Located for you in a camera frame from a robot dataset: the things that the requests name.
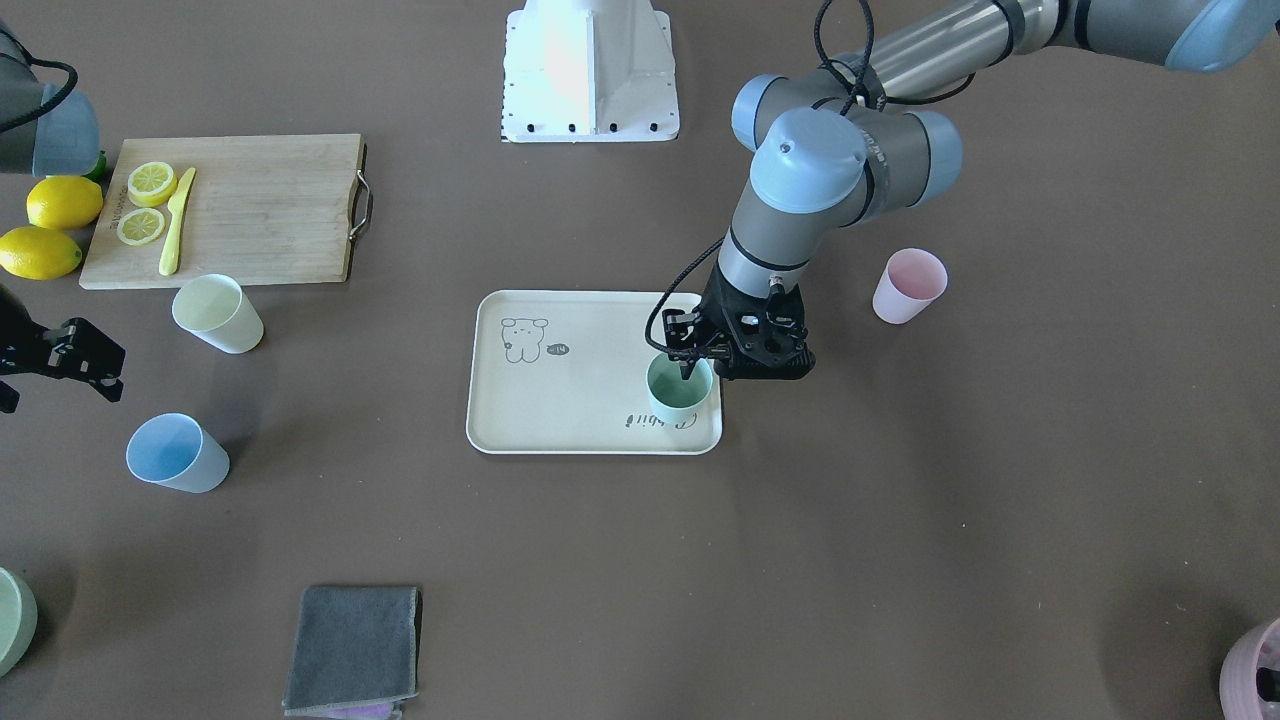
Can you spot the green cup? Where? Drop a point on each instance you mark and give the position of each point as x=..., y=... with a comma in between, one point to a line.
x=676, y=391

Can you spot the green lime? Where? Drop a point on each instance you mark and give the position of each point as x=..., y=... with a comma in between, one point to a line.
x=99, y=169

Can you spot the lemon slice far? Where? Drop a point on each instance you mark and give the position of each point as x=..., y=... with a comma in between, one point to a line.
x=151, y=184

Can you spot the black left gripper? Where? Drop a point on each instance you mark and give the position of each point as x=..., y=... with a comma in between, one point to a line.
x=712, y=308

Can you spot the pink cup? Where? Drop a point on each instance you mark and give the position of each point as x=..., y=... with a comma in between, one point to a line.
x=911, y=280

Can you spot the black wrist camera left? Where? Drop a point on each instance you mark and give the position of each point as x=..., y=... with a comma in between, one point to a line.
x=680, y=327

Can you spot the yellow plastic knife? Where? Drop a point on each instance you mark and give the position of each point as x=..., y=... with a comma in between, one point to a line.
x=176, y=205

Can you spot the whole lemon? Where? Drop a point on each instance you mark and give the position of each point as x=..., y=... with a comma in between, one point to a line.
x=39, y=254
x=64, y=203

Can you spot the grey folded cloth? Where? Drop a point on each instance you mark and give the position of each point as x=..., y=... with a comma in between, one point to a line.
x=355, y=652

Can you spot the cream yellow cup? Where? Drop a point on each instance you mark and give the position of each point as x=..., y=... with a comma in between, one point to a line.
x=215, y=308

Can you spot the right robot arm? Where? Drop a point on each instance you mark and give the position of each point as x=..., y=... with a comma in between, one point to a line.
x=49, y=129

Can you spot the cream rabbit tray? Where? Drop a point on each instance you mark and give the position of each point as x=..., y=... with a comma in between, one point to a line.
x=564, y=372

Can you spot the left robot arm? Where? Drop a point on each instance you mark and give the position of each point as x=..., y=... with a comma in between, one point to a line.
x=854, y=139

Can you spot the lemon slice near handle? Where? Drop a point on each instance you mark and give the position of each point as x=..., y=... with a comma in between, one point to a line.
x=141, y=226

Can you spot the green bowl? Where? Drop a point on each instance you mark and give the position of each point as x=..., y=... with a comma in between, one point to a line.
x=19, y=618

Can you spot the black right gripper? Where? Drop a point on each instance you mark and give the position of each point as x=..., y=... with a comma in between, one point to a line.
x=22, y=342

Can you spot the pink bowl with ice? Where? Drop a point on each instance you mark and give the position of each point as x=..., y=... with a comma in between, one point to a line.
x=1249, y=678

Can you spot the wooden cutting board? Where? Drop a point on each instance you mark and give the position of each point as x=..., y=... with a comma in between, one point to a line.
x=277, y=209

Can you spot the white pillar base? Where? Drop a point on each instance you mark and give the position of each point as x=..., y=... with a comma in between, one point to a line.
x=589, y=72

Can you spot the blue cup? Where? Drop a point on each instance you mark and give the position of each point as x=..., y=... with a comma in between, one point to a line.
x=173, y=451

